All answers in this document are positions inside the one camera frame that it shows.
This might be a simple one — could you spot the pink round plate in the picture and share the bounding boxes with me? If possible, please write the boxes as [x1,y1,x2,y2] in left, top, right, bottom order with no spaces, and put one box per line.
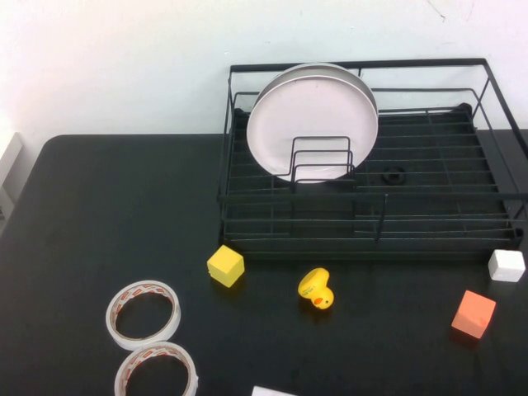
[246,73,380,185]

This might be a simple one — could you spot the grey round plate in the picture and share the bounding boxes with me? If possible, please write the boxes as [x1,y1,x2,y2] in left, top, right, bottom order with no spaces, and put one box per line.
[257,62,377,116]

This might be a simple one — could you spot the yellow foam cube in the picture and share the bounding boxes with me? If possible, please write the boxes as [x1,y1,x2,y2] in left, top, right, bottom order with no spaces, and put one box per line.
[206,244,245,289]

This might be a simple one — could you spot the yellow rubber duck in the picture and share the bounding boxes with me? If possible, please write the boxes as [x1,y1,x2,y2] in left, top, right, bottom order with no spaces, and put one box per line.
[297,267,334,311]

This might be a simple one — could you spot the black round drain plug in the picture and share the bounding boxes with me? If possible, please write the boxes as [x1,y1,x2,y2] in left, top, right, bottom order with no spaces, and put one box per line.
[381,164,408,186]

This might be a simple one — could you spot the white flat object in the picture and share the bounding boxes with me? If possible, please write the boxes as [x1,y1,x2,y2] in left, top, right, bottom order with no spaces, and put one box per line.
[250,386,292,396]

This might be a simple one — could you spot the white tape roll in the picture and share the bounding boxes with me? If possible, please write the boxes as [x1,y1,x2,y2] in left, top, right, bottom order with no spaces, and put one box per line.
[114,342,200,396]
[105,280,182,351]

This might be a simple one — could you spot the orange foam cube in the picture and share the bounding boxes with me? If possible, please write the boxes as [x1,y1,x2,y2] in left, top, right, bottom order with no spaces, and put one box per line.
[450,290,497,341]

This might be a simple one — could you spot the white foam cube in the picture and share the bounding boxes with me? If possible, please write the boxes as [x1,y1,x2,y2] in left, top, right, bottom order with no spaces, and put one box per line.
[488,248,526,283]

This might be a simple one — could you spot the black wire dish rack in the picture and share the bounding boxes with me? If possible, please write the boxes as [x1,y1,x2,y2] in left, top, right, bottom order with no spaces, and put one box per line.
[216,57,528,259]

